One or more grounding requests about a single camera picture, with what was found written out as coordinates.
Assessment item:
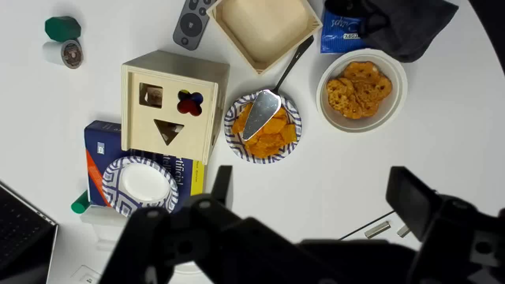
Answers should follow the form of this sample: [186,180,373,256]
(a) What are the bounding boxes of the open wooden tray box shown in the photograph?
[206,0,323,76]

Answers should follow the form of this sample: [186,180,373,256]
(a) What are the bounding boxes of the white bowl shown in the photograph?
[313,47,410,134]

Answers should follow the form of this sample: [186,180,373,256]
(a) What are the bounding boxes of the blue snack packet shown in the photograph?
[318,9,370,55]

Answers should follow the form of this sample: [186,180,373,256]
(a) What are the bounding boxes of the wooden shape sorter box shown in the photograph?
[119,49,231,166]

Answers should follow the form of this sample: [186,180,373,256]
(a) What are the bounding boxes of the blue book with orange stripe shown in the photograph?
[81,118,206,213]

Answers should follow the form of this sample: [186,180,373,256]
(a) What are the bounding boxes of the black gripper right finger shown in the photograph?
[384,166,441,243]

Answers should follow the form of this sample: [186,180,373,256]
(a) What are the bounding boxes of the thin black table cable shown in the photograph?
[337,208,395,243]

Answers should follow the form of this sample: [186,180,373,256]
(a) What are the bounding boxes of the green cylinder block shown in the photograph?
[69,189,92,216]

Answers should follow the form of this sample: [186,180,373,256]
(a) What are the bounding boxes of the empty blue patterned paper plate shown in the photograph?
[99,155,181,219]

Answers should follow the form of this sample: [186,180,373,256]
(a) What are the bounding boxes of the brown pretzel crackers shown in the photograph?
[324,60,394,121]

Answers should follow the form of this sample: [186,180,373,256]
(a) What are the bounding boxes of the black laptop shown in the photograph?
[0,180,59,284]

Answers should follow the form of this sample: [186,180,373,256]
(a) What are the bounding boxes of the metal server with black handle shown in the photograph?
[239,33,315,144]

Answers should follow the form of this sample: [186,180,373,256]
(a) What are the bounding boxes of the green bottle cap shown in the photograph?
[42,14,83,44]

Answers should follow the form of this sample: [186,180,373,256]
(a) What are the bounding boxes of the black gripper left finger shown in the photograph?
[209,164,235,207]

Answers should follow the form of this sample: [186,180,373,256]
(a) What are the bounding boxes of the black cloth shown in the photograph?
[323,0,460,65]

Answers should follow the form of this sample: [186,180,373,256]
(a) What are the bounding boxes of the clear plastic container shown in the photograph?
[77,203,130,256]

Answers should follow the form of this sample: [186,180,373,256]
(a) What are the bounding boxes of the gray remote control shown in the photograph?
[171,0,217,52]

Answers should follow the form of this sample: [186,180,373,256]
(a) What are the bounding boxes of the blue patterned plate with chips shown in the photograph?
[222,88,304,166]

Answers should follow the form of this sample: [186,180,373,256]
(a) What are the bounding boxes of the orange chips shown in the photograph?
[230,101,299,161]

